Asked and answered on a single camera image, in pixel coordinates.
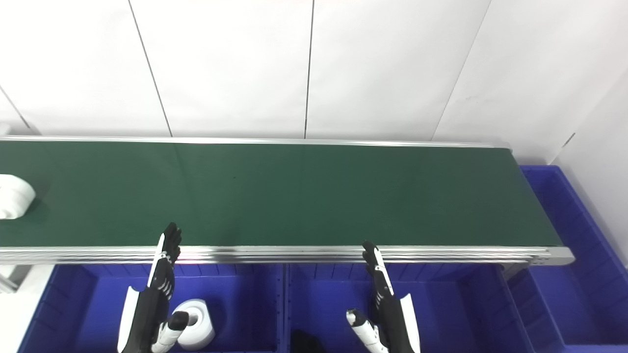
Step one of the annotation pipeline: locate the aluminium conveyor support leg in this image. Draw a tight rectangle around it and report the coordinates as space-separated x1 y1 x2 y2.
0 265 31 295

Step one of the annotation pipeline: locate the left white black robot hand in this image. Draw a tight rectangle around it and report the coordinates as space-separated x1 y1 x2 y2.
117 222 190 353

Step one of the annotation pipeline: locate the blue plastic bin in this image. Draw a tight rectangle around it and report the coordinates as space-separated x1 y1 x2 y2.
285 264 536 353
17 264 286 353
507 165 628 353

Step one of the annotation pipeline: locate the white plastic spool part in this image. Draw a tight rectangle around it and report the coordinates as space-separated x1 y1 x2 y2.
0 174 36 220
172 299 215 351

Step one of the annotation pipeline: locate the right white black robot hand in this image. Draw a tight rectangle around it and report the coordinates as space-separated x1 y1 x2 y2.
346 241 421 353

